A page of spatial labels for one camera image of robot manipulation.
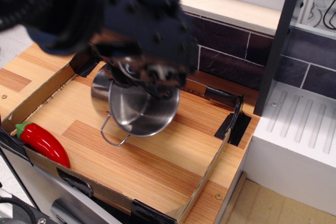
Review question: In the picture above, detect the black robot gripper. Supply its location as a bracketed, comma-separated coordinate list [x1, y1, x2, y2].
[91, 0, 198, 87]

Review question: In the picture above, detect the stainless steel pot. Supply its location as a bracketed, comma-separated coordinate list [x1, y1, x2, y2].
[91, 65, 180, 146]

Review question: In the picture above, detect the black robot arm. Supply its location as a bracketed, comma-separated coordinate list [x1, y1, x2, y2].
[1, 0, 198, 87]

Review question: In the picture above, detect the cardboard fence with black tape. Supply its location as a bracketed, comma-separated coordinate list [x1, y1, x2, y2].
[1, 47, 256, 223]

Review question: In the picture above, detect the red toy chili pepper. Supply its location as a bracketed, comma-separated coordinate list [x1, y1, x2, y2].
[15, 122, 70, 168]

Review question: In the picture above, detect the white sink drainboard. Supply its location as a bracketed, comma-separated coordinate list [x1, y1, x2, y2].
[244, 82, 335, 215]

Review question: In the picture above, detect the dark grey shelf frame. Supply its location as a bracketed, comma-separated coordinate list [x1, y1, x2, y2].
[181, 0, 307, 116]

